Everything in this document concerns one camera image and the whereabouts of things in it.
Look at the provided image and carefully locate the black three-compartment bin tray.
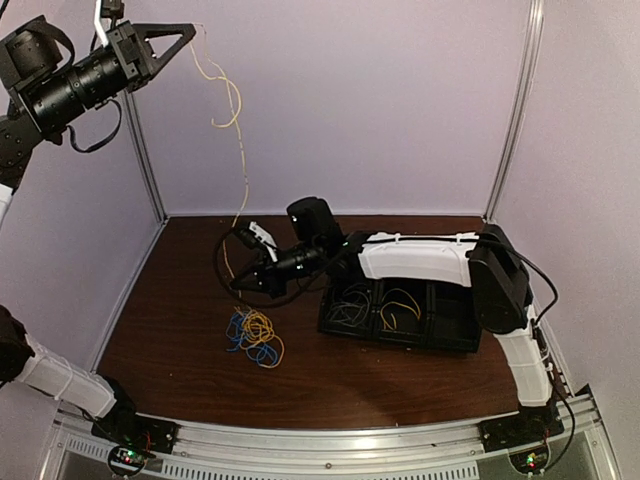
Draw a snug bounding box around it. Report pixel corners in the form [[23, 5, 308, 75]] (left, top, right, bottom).
[[317, 278, 482, 353]]

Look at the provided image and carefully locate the yellow cable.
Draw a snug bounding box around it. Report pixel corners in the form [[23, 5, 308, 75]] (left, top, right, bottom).
[[234, 308, 286, 369], [189, 24, 251, 311], [379, 287, 422, 332]]

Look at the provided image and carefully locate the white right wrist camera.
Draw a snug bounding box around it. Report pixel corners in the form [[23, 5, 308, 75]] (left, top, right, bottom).
[[236, 221, 279, 262]]

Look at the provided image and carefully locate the blue cable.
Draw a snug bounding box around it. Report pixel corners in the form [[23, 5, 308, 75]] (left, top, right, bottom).
[[224, 309, 280, 369]]

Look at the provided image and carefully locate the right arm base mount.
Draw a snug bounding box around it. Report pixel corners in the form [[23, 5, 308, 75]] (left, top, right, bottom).
[[478, 404, 564, 452]]

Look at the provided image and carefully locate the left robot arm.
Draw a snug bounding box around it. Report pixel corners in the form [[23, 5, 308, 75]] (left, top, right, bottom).
[[1, 15, 196, 444]]

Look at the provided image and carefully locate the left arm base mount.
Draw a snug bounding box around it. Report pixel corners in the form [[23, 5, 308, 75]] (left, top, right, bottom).
[[85, 412, 179, 454]]

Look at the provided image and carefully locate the grey cable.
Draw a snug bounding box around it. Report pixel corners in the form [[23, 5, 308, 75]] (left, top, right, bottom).
[[327, 282, 374, 329]]

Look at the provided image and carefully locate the aluminium frame post right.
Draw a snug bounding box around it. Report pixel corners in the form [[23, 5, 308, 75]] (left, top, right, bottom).
[[483, 0, 545, 223]]

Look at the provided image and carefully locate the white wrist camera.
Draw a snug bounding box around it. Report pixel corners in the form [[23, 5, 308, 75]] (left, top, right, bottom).
[[236, 221, 279, 262], [90, 0, 125, 51]]

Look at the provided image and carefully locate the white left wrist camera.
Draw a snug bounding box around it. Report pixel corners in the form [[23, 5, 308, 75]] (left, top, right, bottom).
[[90, 0, 125, 51]]

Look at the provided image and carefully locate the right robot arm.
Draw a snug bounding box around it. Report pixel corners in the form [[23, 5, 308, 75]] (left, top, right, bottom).
[[221, 197, 563, 442]]

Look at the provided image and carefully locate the aluminium frame post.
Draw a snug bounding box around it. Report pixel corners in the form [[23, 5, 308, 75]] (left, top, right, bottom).
[[483, 0, 545, 223], [123, 91, 167, 224]]

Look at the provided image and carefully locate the aluminium front rail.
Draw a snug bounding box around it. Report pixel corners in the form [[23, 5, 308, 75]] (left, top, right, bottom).
[[35, 394, 622, 479]]

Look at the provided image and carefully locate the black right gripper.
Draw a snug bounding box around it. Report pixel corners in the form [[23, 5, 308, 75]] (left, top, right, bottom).
[[232, 238, 325, 297]]

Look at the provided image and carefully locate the aluminium frame post left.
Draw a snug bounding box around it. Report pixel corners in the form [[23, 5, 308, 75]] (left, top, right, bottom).
[[123, 91, 167, 224]]

